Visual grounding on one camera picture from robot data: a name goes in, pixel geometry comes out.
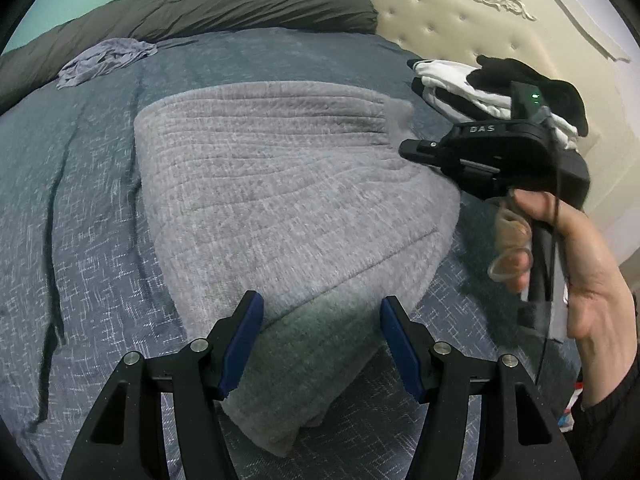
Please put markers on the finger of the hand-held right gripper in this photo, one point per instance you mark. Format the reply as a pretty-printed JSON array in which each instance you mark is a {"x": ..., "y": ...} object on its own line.
[{"x": 420, "y": 149}]

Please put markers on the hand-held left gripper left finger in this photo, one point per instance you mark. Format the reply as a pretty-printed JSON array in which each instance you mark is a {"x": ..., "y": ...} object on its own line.
[{"x": 245, "y": 345}]

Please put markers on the person's right forearm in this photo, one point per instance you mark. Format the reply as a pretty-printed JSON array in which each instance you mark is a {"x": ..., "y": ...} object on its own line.
[{"x": 605, "y": 375}]

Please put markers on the cream tufted headboard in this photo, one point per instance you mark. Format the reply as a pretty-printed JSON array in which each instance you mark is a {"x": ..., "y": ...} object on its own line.
[{"x": 550, "y": 30}]

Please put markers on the dark grey duvet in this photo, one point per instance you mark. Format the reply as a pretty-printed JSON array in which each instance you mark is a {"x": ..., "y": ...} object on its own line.
[{"x": 225, "y": 7}]

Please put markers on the white garment with black trim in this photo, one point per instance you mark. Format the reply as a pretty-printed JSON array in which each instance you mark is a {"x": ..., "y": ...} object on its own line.
[{"x": 450, "y": 85}]

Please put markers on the light grey pants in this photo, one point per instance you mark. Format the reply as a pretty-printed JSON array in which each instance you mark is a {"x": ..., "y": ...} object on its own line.
[{"x": 280, "y": 185}]

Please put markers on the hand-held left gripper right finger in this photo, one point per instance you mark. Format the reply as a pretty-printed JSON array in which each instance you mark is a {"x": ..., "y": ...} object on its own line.
[{"x": 400, "y": 350}]

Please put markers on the small purple-grey cloth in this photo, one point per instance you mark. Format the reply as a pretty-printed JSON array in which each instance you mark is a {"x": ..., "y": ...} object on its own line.
[{"x": 105, "y": 60}]

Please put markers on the blue-grey bedspread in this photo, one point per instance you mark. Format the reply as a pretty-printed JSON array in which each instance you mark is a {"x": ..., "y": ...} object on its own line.
[{"x": 90, "y": 210}]

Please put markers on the person's right hand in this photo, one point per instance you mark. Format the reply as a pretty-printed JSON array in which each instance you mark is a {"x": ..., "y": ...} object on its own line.
[{"x": 595, "y": 280}]

